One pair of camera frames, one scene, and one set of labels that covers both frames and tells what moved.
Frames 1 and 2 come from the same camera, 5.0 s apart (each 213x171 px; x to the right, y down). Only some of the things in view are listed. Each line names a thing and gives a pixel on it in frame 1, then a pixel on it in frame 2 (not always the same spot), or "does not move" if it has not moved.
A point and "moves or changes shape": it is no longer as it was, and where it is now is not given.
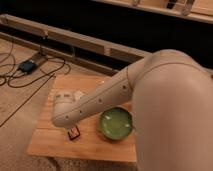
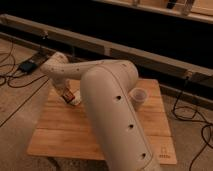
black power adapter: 27,66 does not move
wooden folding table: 81,141 does not move
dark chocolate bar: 73,132 moves or changes shape
